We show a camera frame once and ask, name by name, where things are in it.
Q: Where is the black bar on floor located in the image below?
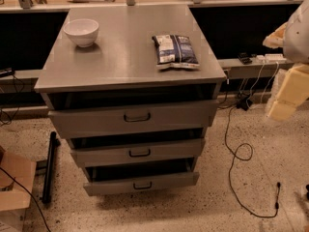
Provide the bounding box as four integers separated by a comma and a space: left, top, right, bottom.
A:
42, 131, 60, 204

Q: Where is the black device on left ledge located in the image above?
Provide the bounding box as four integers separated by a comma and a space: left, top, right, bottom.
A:
0, 68, 14, 78

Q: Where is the white power strip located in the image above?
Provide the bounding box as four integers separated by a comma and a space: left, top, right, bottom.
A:
256, 53, 286, 63

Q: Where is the grey drawer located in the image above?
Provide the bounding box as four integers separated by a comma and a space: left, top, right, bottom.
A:
70, 138, 206, 167
84, 172, 199, 196
49, 100, 217, 139

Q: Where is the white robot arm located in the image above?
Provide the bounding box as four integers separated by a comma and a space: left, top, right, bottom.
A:
263, 0, 309, 121

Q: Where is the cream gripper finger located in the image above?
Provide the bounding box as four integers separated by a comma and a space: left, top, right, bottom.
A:
267, 64, 309, 121
263, 23, 287, 48

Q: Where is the grey middle drawer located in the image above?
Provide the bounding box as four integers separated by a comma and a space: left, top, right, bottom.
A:
70, 138, 206, 167

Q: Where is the black remote on ledge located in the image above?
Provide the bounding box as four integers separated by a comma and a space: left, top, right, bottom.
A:
238, 52, 252, 65

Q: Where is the black cable on floor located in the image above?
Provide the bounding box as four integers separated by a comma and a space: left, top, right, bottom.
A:
224, 105, 282, 219

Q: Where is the black cable over box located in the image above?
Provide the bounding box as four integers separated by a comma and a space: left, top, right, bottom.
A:
0, 166, 52, 232

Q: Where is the black power adapter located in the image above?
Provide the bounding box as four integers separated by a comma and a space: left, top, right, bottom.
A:
237, 99, 253, 111

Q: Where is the cardboard box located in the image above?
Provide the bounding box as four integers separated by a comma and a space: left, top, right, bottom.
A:
0, 147, 36, 232

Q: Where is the grey drawer cabinet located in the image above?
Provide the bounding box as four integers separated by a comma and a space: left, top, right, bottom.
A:
36, 5, 226, 183

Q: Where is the grey top drawer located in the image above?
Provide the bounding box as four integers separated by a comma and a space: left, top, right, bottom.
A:
49, 100, 217, 139

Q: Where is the grey bottom drawer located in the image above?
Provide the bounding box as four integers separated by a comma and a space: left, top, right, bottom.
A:
84, 172, 199, 196

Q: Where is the blue white snack bag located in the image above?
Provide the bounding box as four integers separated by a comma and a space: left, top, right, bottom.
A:
152, 35, 199, 70

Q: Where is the white ceramic bowl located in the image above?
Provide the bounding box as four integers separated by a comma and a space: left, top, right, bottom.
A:
63, 18, 99, 47

